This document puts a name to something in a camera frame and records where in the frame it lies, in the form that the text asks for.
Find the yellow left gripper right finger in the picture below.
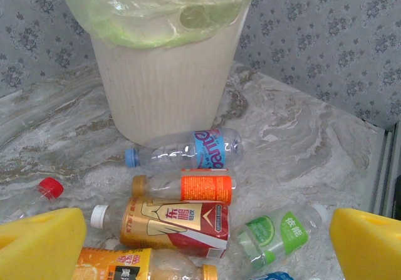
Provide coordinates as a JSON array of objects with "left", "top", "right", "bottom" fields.
[{"left": 328, "top": 207, "right": 401, "bottom": 280}]

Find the red gold label bottle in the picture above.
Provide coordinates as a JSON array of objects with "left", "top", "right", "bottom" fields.
[{"left": 90, "top": 196, "right": 231, "bottom": 259}]

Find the dark blue label bottle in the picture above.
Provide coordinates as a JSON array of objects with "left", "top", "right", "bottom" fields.
[{"left": 250, "top": 271, "right": 295, "bottom": 280}]

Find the clear bottle red cap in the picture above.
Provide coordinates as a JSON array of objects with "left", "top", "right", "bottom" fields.
[{"left": 0, "top": 176, "right": 65, "bottom": 224}]

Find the orange juice bottle yellow cap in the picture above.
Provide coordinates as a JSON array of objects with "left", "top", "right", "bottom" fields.
[{"left": 70, "top": 247, "right": 219, "bottom": 280}]

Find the cream ribbed plastic bin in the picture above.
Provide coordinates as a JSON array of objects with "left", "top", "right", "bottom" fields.
[{"left": 89, "top": 0, "right": 251, "bottom": 146}]

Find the clear bottle orange label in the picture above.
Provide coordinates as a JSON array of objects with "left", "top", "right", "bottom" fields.
[{"left": 131, "top": 168, "right": 238, "bottom": 206}]

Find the pale green bin liner bag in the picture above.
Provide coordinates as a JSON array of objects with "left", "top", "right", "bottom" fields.
[{"left": 56, "top": 0, "right": 259, "bottom": 51}]

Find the clear bottle blue label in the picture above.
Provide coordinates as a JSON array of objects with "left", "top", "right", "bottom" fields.
[{"left": 124, "top": 128, "right": 245, "bottom": 170}]

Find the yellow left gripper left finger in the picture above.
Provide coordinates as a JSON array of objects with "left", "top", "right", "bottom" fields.
[{"left": 0, "top": 207, "right": 88, "bottom": 280}]

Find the aluminium frame side rail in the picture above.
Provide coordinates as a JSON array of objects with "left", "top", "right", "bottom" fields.
[{"left": 360, "top": 126, "right": 401, "bottom": 220}]

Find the clear bottle green label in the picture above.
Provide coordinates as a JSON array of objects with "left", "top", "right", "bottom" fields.
[{"left": 225, "top": 203, "right": 329, "bottom": 273}]

